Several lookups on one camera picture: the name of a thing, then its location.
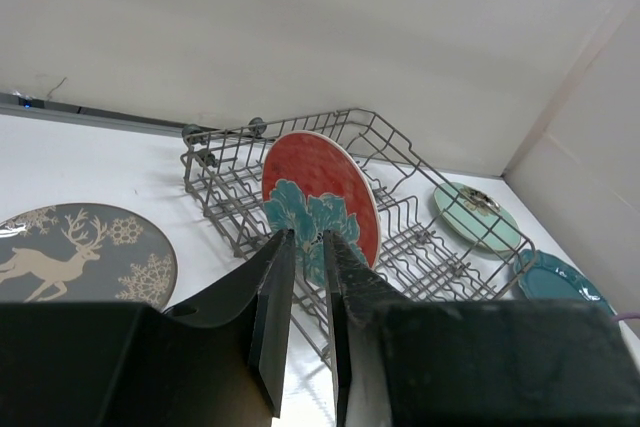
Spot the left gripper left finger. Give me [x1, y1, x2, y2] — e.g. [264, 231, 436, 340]
[165, 230, 295, 417]

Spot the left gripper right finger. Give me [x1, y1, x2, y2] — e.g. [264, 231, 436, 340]
[323, 230, 408, 426]

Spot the red plate with teal flower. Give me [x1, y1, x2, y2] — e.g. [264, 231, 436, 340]
[261, 131, 381, 287]

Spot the mint green floral plate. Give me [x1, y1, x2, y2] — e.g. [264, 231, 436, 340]
[433, 182, 522, 254]

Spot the teal scalloped plate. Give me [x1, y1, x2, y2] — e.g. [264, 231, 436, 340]
[512, 249, 615, 316]

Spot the grey plate with deer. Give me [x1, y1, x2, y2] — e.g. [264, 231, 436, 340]
[1, 203, 178, 310]

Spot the grey wire dish rack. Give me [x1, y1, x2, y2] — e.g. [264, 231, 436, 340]
[179, 107, 537, 363]

